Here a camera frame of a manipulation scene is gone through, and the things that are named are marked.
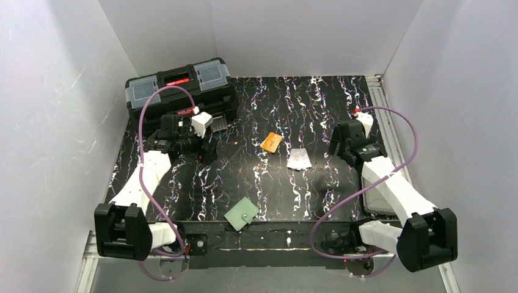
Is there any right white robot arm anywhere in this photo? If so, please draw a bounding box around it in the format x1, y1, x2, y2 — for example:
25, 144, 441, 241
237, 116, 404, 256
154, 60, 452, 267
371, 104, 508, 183
329, 119, 458, 272

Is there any black toolbox with grey lids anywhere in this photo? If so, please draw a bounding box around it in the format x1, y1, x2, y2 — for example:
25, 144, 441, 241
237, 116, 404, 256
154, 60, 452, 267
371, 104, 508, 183
125, 57, 239, 137

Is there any purple cable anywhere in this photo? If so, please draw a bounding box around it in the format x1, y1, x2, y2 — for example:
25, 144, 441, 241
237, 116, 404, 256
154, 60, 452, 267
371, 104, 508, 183
136, 85, 201, 282
310, 106, 419, 279

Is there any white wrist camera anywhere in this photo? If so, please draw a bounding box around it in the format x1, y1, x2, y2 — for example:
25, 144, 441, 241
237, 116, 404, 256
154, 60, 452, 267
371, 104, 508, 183
353, 109, 374, 138
191, 112, 213, 138

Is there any mint green card holder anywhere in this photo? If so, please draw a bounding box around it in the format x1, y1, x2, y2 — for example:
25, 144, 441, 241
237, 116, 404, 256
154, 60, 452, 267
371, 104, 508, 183
224, 197, 259, 231

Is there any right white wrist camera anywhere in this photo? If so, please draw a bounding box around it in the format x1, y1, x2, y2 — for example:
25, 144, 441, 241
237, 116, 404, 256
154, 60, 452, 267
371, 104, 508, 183
353, 109, 374, 138

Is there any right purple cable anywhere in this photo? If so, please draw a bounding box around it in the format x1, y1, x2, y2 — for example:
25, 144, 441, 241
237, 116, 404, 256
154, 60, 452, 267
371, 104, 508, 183
310, 106, 419, 279

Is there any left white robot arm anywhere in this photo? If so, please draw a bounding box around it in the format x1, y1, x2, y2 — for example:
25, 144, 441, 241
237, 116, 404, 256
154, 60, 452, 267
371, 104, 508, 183
94, 112, 217, 261

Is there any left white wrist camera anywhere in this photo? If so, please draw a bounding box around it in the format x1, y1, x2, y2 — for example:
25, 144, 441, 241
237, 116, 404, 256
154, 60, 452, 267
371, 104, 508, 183
191, 112, 213, 138

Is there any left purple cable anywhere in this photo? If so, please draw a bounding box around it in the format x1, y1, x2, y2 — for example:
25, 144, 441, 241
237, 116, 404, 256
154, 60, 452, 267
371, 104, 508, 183
136, 85, 201, 282

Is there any grey pad on table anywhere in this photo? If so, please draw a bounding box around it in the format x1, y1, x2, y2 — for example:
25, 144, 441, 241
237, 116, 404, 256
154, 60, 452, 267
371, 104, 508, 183
362, 182, 396, 215

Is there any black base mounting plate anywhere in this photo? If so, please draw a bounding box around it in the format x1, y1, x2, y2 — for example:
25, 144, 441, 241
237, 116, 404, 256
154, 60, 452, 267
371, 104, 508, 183
99, 220, 428, 270

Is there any aluminium frame rail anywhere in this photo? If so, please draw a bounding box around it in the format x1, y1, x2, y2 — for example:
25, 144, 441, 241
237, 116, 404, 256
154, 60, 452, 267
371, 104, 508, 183
366, 75, 424, 221

